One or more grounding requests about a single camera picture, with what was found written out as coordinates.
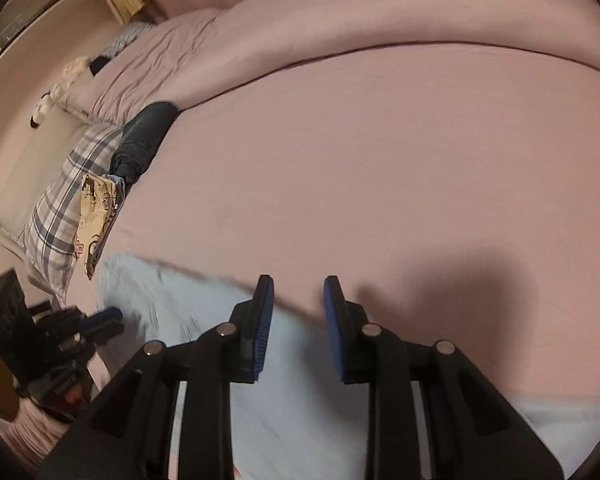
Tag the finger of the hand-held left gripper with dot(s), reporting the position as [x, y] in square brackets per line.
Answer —
[102, 319]

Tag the plaid pillow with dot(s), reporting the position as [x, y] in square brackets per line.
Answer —
[55, 225]

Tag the white wall shelf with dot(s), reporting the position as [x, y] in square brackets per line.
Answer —
[40, 5]

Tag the grey checked cloth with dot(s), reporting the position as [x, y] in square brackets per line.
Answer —
[125, 40]

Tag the light blue denim pants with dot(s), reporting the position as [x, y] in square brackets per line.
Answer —
[295, 410]

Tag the cream cartoon printed cloth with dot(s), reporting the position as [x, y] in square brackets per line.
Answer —
[96, 220]

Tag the folded dark jeans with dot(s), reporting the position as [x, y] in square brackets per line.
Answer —
[142, 135]

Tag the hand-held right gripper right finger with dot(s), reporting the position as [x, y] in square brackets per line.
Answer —
[332, 320]

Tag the pink duvet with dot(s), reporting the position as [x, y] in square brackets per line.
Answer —
[380, 15]

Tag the white plush toy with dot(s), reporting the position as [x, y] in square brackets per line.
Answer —
[62, 87]

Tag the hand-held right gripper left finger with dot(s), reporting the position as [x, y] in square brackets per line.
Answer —
[262, 320]

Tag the pink bed sheet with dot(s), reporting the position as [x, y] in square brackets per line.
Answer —
[355, 185]

